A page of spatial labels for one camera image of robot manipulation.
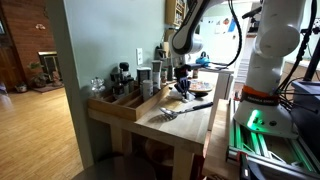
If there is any light wooden robot platform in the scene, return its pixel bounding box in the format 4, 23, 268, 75
202, 98, 241, 180

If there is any wooden tray organiser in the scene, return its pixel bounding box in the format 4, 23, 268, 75
87, 83, 171, 122

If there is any colourful painted ceramic plate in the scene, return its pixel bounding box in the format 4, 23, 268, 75
187, 79, 215, 94

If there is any black-cap bottle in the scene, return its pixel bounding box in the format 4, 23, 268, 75
118, 61, 131, 81

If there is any round dark stool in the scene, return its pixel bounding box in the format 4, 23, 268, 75
71, 154, 158, 180

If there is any blue bowl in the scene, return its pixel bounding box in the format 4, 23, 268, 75
195, 51, 212, 68

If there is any slotted metal spoon black handle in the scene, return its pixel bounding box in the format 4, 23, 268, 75
158, 101, 214, 121

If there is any aluminium frame rail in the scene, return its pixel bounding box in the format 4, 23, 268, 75
226, 99, 320, 180

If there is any steel pepper grinder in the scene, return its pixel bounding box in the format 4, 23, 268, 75
151, 59, 163, 91

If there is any clear glass mill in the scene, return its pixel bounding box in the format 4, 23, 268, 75
90, 76, 106, 99

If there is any white salt shaker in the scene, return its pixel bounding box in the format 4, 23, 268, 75
142, 79, 155, 102

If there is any dark blue can white lid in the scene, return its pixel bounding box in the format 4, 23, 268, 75
136, 66, 153, 88

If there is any black control box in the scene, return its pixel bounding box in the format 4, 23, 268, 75
289, 79, 320, 164

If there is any dark glass bottle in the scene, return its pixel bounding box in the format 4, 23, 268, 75
111, 71, 126, 99

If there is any white wall outlet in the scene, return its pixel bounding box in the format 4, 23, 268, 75
135, 47, 144, 66

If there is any brown wicker basket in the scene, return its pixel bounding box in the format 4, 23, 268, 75
143, 138, 174, 168

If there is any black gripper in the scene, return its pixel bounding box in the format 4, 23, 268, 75
173, 63, 193, 101

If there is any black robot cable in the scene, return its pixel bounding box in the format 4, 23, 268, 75
213, 0, 244, 68

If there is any small round pot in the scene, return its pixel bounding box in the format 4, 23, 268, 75
14, 81, 28, 94

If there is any wooden table leg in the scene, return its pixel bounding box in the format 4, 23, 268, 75
171, 146, 196, 180
109, 123, 134, 156

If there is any black fireplace insert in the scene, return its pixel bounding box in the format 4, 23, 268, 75
37, 50, 63, 84

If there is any green potted plant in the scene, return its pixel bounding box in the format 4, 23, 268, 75
28, 61, 49, 88

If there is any black cable bundle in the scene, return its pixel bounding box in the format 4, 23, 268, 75
273, 0, 320, 98

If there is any wooden spice rack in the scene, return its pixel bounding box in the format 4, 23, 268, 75
164, 0, 187, 28

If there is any white paper tissue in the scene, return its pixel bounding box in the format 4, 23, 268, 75
169, 89, 197, 103

